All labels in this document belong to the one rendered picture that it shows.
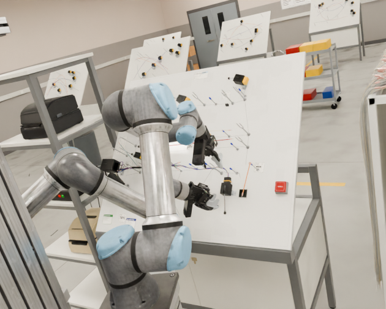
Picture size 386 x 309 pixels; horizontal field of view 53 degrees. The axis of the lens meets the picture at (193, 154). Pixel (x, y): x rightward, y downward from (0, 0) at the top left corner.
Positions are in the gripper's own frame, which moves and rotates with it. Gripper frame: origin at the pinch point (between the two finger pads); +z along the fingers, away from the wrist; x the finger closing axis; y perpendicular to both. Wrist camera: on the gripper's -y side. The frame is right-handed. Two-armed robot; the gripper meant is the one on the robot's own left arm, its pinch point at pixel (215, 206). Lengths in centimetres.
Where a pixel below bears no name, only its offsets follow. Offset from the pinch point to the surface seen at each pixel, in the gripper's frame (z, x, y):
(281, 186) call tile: 20.2, -4.4, 24.3
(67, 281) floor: 31, 116, -191
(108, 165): -24, 64, -35
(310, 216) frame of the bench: 56, -3, 14
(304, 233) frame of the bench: 46.0, -13.4, 9.9
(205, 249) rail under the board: 12.4, -0.8, -24.4
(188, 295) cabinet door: 32, 4, -63
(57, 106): -57, 95, -26
